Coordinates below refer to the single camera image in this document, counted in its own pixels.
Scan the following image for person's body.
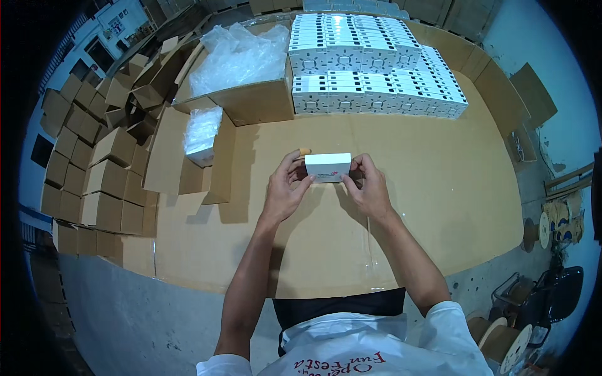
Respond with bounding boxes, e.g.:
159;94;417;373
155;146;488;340
196;300;494;376

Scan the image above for stack of white printed boxes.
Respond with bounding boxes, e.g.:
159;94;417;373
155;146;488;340
287;13;469;120

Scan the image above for bundle of clear plastic sleeves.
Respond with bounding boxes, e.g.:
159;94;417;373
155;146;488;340
183;106;224;168

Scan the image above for upright cardboard side panel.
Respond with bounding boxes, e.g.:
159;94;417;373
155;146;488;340
404;21;532;139

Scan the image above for small white product box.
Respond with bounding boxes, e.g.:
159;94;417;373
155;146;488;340
304;153;353;184

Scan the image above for wooden planks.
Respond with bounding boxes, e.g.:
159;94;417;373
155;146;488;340
544;161;596;202

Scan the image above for white notice board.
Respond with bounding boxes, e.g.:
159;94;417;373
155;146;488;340
95;0;152;45

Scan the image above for small open cardboard carton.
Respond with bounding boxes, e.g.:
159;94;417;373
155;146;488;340
143;106;237;206

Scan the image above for heap of clear plastic bags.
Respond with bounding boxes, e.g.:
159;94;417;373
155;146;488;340
188;22;291;98

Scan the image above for large open cardboard carton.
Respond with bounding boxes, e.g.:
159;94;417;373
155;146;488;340
172;21;295;127

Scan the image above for flat cardboard piece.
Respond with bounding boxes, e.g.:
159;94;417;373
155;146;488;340
509;62;559;129

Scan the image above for wooden cable reels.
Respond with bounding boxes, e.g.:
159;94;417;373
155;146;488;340
467;309;535;375

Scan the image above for person's left hand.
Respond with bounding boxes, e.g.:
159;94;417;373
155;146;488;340
261;149;317;224

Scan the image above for cardboard box with cables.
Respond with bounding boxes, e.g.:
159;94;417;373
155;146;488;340
504;123;538;164

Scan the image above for person's right hand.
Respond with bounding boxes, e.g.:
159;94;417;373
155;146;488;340
341;153;396;222

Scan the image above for small wooden cable reel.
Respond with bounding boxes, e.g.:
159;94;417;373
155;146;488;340
521;211;552;253

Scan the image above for heap of brown folded cartons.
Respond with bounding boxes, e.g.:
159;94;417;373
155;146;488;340
40;37;198;258

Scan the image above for large cardboard sheet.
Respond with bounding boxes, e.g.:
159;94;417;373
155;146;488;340
119;70;525;300

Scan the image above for black metal chair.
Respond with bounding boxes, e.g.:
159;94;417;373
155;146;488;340
490;265;585;348

